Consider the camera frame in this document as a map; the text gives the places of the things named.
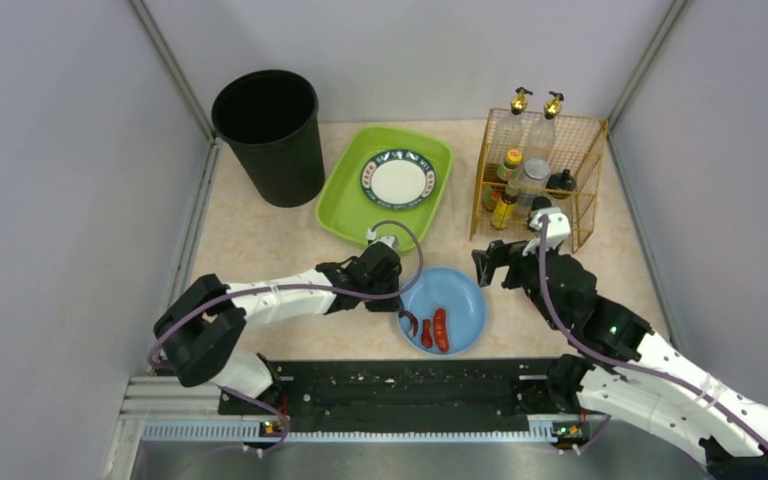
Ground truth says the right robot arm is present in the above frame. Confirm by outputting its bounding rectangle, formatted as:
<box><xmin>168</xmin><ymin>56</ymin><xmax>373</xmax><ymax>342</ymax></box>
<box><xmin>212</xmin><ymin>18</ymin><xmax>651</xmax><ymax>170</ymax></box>
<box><xmin>472</xmin><ymin>240</ymin><xmax>768</xmax><ymax>479</ymax></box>

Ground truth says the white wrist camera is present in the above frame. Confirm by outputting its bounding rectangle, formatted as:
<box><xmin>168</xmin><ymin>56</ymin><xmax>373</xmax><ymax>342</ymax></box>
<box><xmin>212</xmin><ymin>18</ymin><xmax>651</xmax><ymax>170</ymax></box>
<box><xmin>366</xmin><ymin>228</ymin><xmax>399</xmax><ymax>252</ymax></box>
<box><xmin>523</xmin><ymin>207</ymin><xmax>571</xmax><ymax>256</ymax></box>

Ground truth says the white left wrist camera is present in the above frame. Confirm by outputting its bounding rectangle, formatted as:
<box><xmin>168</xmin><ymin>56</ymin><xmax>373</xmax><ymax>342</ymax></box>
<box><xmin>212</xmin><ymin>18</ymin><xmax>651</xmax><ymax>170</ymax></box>
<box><xmin>366</xmin><ymin>228</ymin><xmax>399</xmax><ymax>252</ymax></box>

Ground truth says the green plastic basin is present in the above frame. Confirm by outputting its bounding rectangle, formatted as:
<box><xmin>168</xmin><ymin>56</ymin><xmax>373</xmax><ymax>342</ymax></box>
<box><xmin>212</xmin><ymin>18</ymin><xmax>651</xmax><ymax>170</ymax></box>
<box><xmin>316</xmin><ymin>126</ymin><xmax>454</xmax><ymax>245</ymax></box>

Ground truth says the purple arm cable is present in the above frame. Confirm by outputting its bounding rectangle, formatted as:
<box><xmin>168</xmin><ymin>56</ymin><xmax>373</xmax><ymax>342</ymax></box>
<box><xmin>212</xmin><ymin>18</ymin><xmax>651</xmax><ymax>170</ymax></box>
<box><xmin>146</xmin><ymin>219</ymin><xmax>426</xmax><ymax>458</ymax></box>
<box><xmin>537</xmin><ymin>215</ymin><xmax>768</xmax><ymax>480</ymax></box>

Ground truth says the white plate with green rim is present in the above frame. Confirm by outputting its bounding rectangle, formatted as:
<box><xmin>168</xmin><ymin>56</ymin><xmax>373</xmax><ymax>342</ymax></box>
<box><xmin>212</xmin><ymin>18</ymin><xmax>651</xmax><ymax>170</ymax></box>
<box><xmin>359</xmin><ymin>149</ymin><xmax>437</xmax><ymax>211</ymax></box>

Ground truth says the blue plate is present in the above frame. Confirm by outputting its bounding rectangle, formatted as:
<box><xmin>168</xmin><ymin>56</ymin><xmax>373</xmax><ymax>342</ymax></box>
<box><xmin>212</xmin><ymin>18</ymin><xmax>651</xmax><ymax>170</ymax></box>
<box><xmin>396</xmin><ymin>267</ymin><xmax>488</xmax><ymax>356</ymax></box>

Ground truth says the gold wire rack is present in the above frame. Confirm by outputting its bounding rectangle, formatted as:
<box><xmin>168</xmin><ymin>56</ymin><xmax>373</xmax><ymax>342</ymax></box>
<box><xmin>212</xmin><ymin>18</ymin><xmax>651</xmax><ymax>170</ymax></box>
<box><xmin>469</xmin><ymin>108</ymin><xmax>608</xmax><ymax>252</ymax></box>

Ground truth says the clear glass bottle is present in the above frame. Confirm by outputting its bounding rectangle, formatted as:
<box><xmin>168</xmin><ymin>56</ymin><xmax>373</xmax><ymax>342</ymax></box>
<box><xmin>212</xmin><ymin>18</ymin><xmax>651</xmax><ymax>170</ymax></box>
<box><xmin>525</xmin><ymin>91</ymin><xmax>565</xmax><ymax>161</ymax></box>

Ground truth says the small dark spice bottle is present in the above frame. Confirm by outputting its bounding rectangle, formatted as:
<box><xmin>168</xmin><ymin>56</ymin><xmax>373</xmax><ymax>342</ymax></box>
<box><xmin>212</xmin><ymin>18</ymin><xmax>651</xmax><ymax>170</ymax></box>
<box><xmin>531</xmin><ymin>196</ymin><xmax>553</xmax><ymax>212</ymax></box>

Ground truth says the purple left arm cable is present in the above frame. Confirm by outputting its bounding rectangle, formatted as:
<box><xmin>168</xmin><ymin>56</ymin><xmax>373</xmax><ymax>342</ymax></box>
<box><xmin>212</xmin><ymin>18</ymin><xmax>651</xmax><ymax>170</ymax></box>
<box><xmin>146</xmin><ymin>219</ymin><xmax>426</xmax><ymax>458</ymax></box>

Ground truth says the small brown cap bottle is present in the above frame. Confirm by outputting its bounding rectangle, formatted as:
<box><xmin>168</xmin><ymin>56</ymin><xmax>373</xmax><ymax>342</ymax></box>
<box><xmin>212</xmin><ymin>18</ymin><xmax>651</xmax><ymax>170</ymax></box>
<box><xmin>491</xmin><ymin>182</ymin><xmax>519</xmax><ymax>230</ymax></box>

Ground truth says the dark curled sausage strip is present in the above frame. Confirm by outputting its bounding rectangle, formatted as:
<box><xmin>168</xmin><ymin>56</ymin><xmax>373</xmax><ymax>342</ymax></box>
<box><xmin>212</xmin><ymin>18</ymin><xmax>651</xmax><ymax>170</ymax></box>
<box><xmin>399</xmin><ymin>310</ymin><xmax>434</xmax><ymax>349</ymax></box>

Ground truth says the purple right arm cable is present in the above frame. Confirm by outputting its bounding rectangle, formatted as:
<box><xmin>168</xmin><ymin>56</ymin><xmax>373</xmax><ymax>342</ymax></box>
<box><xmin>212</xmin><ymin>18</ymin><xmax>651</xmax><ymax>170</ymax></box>
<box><xmin>537</xmin><ymin>215</ymin><xmax>768</xmax><ymax>480</ymax></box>

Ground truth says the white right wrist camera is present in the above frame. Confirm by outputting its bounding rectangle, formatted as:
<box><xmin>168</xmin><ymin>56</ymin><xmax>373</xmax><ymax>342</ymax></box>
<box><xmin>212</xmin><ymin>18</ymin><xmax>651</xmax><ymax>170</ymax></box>
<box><xmin>523</xmin><ymin>207</ymin><xmax>571</xmax><ymax>256</ymax></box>

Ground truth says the red sausage on blue plate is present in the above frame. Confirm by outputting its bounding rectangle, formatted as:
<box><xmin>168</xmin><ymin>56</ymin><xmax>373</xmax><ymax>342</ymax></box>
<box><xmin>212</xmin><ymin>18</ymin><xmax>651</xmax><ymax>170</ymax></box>
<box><xmin>432</xmin><ymin>308</ymin><xmax>450</xmax><ymax>353</ymax></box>

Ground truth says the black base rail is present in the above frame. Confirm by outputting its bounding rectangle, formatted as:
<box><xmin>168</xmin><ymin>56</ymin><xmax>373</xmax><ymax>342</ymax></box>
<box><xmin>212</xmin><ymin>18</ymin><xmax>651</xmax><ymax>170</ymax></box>
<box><xmin>218</xmin><ymin>357</ymin><xmax>614</xmax><ymax>445</ymax></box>

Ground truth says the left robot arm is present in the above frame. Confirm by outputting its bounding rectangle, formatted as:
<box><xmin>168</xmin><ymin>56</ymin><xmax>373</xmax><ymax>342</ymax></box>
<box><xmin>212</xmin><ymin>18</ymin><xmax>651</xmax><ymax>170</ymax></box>
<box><xmin>153</xmin><ymin>236</ymin><xmax>402</xmax><ymax>398</ymax></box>

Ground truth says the black lid jar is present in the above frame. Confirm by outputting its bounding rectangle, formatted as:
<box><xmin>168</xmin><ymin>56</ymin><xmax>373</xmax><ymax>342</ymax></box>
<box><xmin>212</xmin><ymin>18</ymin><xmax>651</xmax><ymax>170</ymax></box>
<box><xmin>546</xmin><ymin>169</ymin><xmax>577</xmax><ymax>200</ymax></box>

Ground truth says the black plastic trash bin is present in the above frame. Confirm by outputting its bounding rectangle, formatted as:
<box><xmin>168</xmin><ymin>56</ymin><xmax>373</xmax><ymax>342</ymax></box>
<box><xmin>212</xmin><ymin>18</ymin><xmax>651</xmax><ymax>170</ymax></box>
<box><xmin>211</xmin><ymin>69</ymin><xmax>325</xmax><ymax>208</ymax></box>

